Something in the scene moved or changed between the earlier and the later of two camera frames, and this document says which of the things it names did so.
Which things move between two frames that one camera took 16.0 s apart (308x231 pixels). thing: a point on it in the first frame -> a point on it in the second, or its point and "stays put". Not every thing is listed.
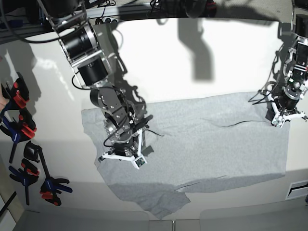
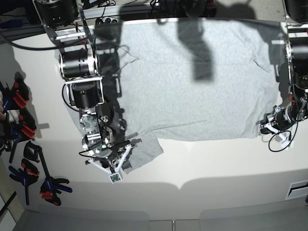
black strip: x=7 y=203 stays put
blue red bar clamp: x=17 y=96 stays put
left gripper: x=132 y=150 -> x=113 y=164
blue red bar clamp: x=27 y=175 stays put
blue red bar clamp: x=51 y=187 stays put
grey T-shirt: x=195 y=141 -> x=189 y=79
